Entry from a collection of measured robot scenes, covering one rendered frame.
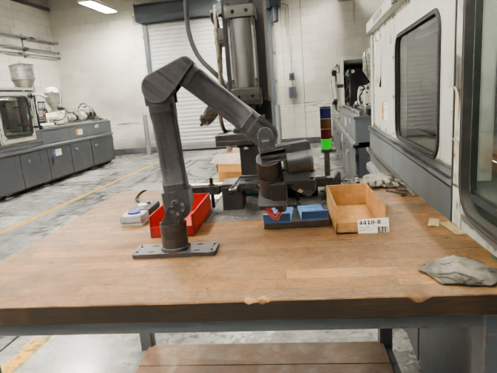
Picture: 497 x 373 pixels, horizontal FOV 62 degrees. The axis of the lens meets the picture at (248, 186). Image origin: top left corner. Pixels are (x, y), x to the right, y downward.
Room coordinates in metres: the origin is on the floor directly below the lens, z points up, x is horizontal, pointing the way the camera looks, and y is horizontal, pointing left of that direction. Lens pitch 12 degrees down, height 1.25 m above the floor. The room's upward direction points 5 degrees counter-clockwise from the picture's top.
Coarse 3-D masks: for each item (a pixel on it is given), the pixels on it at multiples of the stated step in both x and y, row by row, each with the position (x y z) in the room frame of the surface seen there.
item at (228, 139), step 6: (252, 108) 1.30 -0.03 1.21; (264, 114) 1.51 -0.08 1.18; (222, 132) 1.36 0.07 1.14; (228, 132) 1.35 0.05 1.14; (234, 132) 1.30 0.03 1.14; (240, 132) 1.30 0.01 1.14; (216, 138) 1.28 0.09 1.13; (222, 138) 1.28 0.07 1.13; (228, 138) 1.28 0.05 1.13; (234, 138) 1.28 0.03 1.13; (240, 138) 1.28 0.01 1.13; (246, 138) 1.27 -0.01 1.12; (216, 144) 1.28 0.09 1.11; (222, 144) 1.28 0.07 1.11; (228, 144) 1.28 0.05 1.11; (234, 144) 1.28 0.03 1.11; (240, 144) 1.28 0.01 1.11; (246, 144) 1.27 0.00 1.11; (252, 144) 1.31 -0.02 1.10; (228, 150) 1.36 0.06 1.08
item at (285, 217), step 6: (276, 210) 1.15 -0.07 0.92; (288, 210) 1.14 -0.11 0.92; (264, 216) 1.04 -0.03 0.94; (282, 216) 1.03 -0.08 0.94; (288, 216) 1.03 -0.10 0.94; (264, 222) 1.05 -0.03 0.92; (270, 222) 1.05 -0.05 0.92; (276, 222) 1.04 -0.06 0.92; (282, 222) 1.04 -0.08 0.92; (288, 222) 1.04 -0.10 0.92
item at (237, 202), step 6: (240, 186) 1.28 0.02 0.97; (246, 186) 1.28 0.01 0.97; (252, 186) 1.27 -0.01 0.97; (222, 192) 1.28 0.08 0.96; (228, 192) 1.28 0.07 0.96; (240, 192) 1.28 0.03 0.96; (228, 198) 1.28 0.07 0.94; (234, 198) 1.28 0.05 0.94; (240, 198) 1.28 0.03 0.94; (228, 204) 1.28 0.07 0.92; (234, 204) 1.28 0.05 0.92; (240, 204) 1.28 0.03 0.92
